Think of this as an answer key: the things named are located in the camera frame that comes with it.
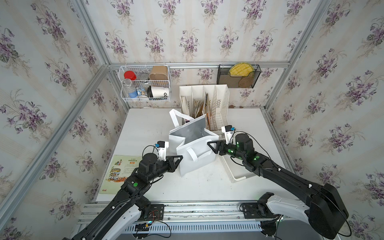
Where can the white black cylinder cup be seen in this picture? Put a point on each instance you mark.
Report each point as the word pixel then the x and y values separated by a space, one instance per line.
pixel 158 92

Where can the clear plastic water bottle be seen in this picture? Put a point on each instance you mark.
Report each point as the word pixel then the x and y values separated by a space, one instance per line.
pixel 129 88

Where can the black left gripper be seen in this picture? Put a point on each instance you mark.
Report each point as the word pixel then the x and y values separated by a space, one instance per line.
pixel 170 163

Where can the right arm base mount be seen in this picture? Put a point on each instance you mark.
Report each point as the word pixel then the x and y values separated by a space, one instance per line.
pixel 271 206

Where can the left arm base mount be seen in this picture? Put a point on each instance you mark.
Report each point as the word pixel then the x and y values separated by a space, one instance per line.
pixel 150 211

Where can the white wire wall basket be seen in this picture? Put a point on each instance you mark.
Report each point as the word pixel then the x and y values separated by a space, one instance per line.
pixel 143 82

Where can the white perforated plastic tray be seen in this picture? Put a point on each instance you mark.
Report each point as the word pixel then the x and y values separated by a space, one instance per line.
pixel 235 173

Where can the colourful human history book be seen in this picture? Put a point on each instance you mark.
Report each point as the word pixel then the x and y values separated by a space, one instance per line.
pixel 208 112

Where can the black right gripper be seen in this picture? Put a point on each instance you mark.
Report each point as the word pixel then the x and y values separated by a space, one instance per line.
pixel 221 144

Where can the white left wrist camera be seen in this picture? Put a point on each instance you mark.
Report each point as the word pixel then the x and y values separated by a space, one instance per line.
pixel 162 147

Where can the white plastic file organizer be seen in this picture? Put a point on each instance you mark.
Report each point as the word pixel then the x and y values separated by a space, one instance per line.
pixel 192 100

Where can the green history picture book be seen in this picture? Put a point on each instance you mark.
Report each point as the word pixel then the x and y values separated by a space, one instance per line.
pixel 120 168

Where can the white insulated delivery bag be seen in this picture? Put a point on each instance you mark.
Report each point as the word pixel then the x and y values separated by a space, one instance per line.
pixel 190 139

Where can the red lid jar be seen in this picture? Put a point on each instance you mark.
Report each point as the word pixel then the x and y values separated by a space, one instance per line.
pixel 130 75

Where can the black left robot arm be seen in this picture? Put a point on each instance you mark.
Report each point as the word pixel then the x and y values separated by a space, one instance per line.
pixel 134 188

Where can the black mesh wall basket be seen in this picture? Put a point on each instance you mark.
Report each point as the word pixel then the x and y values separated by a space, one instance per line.
pixel 223 77

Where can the woven brown round coaster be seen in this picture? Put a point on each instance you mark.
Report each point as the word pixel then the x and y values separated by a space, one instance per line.
pixel 246 82

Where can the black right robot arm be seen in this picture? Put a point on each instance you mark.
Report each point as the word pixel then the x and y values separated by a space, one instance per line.
pixel 319 206

